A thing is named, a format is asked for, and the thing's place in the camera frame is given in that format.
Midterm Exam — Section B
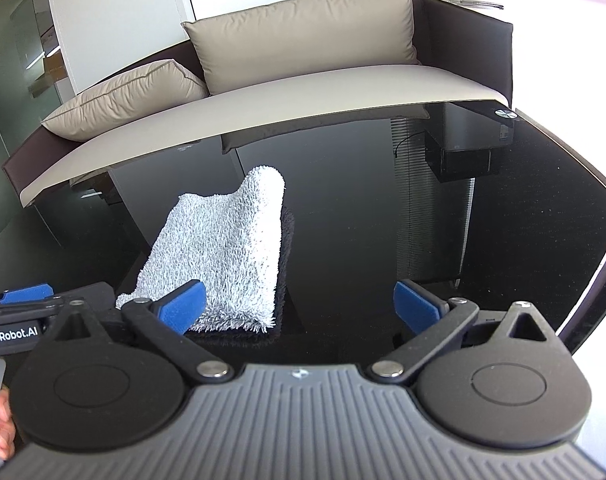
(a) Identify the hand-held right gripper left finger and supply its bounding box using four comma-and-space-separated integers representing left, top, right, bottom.
46, 280, 236, 386

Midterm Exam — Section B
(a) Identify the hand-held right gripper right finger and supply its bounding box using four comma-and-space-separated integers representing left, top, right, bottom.
367, 279, 564, 385

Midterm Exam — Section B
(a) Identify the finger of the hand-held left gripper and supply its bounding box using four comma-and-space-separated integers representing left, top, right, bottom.
0, 283, 66, 312

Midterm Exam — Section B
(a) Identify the light grey terry towel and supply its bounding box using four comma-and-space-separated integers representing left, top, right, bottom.
116, 165, 286, 333

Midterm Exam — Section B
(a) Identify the person's left hand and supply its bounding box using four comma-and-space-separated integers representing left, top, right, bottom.
0, 388, 17, 462

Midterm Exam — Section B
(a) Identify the small beige cushion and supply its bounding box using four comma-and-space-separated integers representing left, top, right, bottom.
40, 59, 208, 142

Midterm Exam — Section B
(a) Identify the dark brown sofa beige seat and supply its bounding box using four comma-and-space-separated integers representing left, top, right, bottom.
2, 0, 514, 209

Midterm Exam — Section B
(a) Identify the large beige cushion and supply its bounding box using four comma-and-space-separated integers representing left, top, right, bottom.
181, 0, 422, 97

